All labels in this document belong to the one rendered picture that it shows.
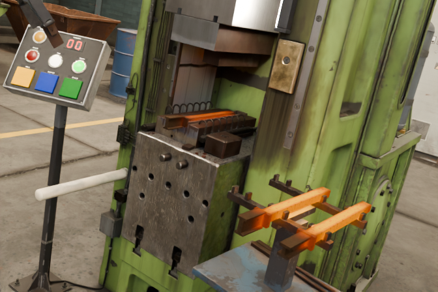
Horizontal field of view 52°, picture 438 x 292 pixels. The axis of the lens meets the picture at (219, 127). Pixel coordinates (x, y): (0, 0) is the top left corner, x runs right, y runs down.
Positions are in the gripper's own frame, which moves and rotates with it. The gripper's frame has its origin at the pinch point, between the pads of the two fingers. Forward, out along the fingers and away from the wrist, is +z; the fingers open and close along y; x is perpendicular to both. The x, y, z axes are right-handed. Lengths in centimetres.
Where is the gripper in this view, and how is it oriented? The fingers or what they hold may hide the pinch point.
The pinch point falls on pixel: (45, 31)
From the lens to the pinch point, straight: 129.6
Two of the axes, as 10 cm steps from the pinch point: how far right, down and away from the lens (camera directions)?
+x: -7.6, 5.6, -3.4
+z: 1.7, 6.6, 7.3
